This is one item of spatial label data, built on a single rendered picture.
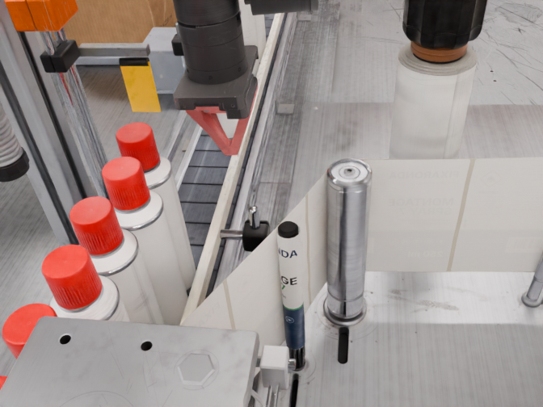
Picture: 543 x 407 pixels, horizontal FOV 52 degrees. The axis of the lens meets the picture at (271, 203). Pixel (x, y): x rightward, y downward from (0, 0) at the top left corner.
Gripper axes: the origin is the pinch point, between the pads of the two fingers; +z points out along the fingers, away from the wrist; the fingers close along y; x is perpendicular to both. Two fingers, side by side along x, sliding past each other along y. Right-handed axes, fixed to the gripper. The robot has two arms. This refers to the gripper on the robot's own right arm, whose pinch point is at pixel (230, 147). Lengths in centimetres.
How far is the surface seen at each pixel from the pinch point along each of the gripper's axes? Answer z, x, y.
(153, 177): -3.1, 5.2, -9.0
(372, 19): 18, -17, 74
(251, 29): 3.7, 3.7, 38.1
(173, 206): 1.0, 4.4, -8.4
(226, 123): 9.9, 5.5, 20.0
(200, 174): 13.2, 8.2, 11.9
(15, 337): -7.0, 7.1, -29.5
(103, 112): 17, 32, 35
